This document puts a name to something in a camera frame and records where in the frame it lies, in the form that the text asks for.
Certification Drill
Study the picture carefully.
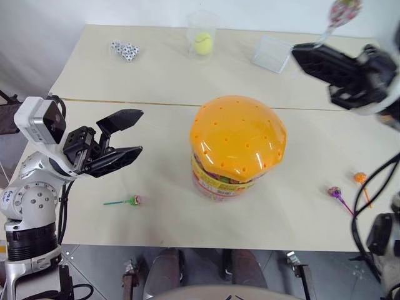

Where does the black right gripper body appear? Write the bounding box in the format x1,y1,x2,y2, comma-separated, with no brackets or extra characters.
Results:
327,44,398,111

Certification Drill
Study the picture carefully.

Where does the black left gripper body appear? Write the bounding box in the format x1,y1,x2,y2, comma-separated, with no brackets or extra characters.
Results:
62,126,114,175

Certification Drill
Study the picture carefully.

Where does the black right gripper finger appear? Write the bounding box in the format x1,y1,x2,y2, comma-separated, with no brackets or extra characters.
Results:
291,46,361,86
293,42,356,59

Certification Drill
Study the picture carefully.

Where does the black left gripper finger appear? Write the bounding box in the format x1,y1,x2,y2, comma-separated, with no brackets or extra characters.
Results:
84,145,144,179
96,109,146,148

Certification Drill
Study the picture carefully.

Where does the pink patterned lollipop white stick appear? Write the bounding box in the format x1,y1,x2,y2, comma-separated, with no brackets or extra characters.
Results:
314,0,363,48

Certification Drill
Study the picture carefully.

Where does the clear plastic candy jar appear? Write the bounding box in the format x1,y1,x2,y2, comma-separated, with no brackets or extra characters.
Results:
190,151,256,204

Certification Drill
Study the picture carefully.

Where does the orange domed jar lid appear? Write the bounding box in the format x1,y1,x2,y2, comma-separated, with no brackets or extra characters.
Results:
189,94,288,181

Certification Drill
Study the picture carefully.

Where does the green stick lollipop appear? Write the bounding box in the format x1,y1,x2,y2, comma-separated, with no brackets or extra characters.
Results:
103,194,143,208

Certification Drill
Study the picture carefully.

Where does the clear plastic box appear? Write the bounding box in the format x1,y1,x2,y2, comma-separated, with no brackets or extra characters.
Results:
251,34,298,79

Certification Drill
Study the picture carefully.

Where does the orange lollipop orange stick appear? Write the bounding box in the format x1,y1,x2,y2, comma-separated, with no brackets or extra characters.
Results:
353,172,373,209

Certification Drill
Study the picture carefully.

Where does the yellow tennis ball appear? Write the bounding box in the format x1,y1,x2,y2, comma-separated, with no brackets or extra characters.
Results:
193,32,214,56

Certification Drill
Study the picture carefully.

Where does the purple lollipop pink stick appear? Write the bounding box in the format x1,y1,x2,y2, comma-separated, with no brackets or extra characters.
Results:
327,186,356,217

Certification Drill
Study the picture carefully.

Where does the clear plastic cup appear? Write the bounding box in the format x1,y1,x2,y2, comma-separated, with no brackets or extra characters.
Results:
186,9,219,61

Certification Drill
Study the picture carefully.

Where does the rusty metal stand leg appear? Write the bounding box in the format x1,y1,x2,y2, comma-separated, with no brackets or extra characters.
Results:
121,258,142,300

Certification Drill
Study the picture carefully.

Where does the black metal stand leg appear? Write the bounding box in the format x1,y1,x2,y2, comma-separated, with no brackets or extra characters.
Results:
285,251,314,300

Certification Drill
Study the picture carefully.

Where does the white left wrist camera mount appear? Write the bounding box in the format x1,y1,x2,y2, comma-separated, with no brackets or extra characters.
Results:
13,96,68,145

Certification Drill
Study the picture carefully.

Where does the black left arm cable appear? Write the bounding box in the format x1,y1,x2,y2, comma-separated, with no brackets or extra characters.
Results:
55,178,77,246

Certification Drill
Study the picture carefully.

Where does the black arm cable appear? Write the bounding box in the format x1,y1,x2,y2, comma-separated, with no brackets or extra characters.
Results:
55,178,77,246
350,155,400,300

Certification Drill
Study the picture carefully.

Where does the dark chair frame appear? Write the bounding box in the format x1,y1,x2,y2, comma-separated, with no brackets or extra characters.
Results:
0,89,26,136

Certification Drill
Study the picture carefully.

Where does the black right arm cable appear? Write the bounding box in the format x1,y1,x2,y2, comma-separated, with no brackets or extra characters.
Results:
350,155,400,300

